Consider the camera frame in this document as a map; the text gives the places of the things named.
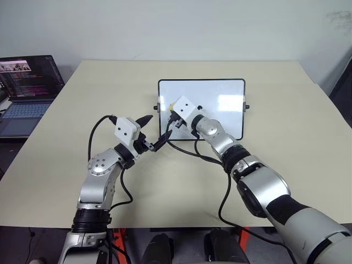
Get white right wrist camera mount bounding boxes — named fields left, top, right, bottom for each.
left=173, top=95, right=199, bottom=122

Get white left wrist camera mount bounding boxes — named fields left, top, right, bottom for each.
left=114, top=117, right=141, bottom=146

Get open grey laptop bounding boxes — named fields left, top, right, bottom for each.
left=0, top=54, right=65, bottom=138

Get black-framed whiteboard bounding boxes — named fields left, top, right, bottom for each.
left=153, top=78, right=251, bottom=141

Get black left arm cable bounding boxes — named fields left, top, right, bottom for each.
left=87, top=114, right=134, bottom=264

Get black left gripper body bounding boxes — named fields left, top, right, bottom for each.
left=134, top=132, right=155, bottom=154

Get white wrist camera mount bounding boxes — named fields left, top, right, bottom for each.
left=173, top=95, right=199, bottom=122
left=114, top=117, right=141, bottom=146

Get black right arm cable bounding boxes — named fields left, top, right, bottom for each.
left=166, top=117, right=299, bottom=264

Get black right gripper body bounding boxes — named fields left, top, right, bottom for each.
left=173, top=117, right=188, bottom=130

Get dark panel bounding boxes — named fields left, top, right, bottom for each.
left=328, top=53, right=352, bottom=111

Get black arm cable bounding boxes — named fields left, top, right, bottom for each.
left=166, top=117, right=299, bottom=264
left=87, top=114, right=134, bottom=264

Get dark rounded shape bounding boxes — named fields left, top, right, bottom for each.
left=142, top=233, right=174, bottom=264
left=203, top=228, right=250, bottom=264

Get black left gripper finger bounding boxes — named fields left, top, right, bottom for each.
left=136, top=114, right=153, bottom=130
left=152, top=131, right=173, bottom=152

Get red table frame leg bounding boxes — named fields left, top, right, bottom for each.
left=114, top=228, right=126, bottom=250
left=238, top=227, right=250, bottom=245

